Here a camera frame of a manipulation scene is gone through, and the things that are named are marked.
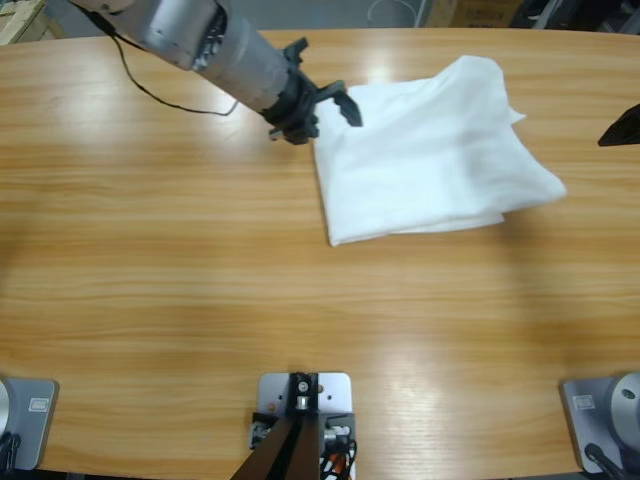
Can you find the dark post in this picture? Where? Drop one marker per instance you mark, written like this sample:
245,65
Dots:
292,450

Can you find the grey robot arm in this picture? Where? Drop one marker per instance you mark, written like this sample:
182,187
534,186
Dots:
200,40

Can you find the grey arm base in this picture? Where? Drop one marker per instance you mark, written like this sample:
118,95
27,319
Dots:
30,425
585,415

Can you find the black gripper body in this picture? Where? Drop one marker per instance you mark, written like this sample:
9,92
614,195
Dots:
295,107

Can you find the dark grey chair base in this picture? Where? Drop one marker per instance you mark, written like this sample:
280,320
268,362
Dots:
622,17

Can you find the white mount block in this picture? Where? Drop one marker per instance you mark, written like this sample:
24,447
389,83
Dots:
335,395

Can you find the white T-shirt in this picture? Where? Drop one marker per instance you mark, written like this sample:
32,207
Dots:
425,150

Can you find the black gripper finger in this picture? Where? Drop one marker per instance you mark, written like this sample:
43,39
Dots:
622,130
345,107
295,135

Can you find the dark brown cardboard box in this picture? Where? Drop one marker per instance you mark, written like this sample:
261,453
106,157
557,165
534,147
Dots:
482,10

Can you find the light brown cardboard box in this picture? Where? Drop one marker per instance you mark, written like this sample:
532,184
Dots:
440,12

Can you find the light wooden pallet stack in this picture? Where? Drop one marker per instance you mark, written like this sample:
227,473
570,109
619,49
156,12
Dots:
25,20

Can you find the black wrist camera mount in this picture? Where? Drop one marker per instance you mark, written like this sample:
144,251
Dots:
297,50

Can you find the grey metal stand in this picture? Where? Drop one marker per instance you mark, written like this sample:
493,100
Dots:
545,12

